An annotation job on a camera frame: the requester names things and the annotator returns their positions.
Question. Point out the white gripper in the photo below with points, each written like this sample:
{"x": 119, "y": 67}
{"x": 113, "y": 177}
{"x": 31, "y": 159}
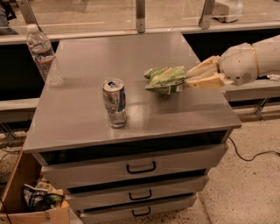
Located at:
{"x": 237, "y": 66}

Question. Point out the green jalapeno chip bag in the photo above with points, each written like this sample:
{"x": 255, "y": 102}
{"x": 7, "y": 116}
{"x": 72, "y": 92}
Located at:
{"x": 165, "y": 80}

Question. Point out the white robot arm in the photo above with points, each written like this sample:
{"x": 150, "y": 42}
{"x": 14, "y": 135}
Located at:
{"x": 267, "y": 55}

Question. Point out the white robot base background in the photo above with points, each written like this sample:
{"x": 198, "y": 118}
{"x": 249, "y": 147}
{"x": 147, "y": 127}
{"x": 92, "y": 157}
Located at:
{"x": 227, "y": 11}

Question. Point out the silver blue redbull can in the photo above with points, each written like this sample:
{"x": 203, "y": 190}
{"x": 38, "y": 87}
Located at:
{"x": 114, "y": 102}

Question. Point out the middle grey drawer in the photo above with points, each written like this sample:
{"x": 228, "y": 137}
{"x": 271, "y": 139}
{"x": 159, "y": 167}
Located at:
{"x": 136, "y": 193}

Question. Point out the grey drawer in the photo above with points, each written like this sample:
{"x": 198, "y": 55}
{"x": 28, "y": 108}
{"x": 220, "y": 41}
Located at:
{"x": 136, "y": 193}
{"x": 113, "y": 169}
{"x": 137, "y": 210}

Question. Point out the grey metal drawer cabinet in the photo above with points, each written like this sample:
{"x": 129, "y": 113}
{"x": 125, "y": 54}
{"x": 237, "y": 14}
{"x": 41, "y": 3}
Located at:
{"x": 71, "y": 123}

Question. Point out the bottom grey drawer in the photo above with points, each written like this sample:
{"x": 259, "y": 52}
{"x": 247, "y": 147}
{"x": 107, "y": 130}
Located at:
{"x": 137, "y": 210}

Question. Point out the top grey drawer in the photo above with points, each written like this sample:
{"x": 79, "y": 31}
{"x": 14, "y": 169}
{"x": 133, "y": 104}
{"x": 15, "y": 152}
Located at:
{"x": 113, "y": 169}

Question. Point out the clear plastic water bottle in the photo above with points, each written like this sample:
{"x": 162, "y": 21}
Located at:
{"x": 44, "y": 56}

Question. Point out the brown cardboard box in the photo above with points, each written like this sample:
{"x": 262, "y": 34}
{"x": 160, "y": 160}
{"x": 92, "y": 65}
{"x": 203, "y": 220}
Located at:
{"x": 13, "y": 208}

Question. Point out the crumpled snack bags in box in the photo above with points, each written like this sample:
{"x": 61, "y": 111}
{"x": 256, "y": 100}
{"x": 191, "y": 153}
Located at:
{"x": 42, "y": 196}

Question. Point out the person in jeans background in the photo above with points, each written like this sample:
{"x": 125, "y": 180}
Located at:
{"x": 6, "y": 14}

